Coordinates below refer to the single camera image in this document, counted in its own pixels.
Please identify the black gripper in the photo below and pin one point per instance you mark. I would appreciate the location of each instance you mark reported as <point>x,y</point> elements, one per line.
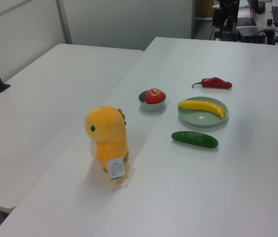
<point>225,4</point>

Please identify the pale green plastic plate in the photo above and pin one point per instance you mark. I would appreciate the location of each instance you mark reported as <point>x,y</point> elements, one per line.
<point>200,119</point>

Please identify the green plastic cucumber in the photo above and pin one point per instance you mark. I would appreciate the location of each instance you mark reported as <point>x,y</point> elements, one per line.
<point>194,139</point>

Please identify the small grey metal bowl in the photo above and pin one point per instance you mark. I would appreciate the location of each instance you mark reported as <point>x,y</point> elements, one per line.
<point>151,107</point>

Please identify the black electronics box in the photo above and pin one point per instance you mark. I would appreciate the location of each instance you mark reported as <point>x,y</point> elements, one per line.
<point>221,37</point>

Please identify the black vertical stand pole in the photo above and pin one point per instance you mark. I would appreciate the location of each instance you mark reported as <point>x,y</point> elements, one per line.
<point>236,10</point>

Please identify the yellow plastic banana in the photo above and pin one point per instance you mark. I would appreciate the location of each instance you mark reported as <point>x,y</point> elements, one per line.
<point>203,105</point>

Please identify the yellow plush bird toy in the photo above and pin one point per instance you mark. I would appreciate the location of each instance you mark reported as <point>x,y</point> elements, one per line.
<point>107,128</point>

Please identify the white paper toy tag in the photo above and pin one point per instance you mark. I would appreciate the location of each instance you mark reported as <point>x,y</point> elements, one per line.
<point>116,168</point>

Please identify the red plastic chili pepper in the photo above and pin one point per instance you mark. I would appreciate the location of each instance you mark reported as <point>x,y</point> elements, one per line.
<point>215,83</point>

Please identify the red plastic apple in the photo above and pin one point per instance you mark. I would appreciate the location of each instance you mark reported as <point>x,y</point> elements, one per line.
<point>153,97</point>

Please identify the yellow wooden panel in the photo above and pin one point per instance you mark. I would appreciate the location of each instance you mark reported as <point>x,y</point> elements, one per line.
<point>204,8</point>

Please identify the flat black device box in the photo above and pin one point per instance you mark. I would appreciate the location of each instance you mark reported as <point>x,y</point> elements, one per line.
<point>251,34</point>

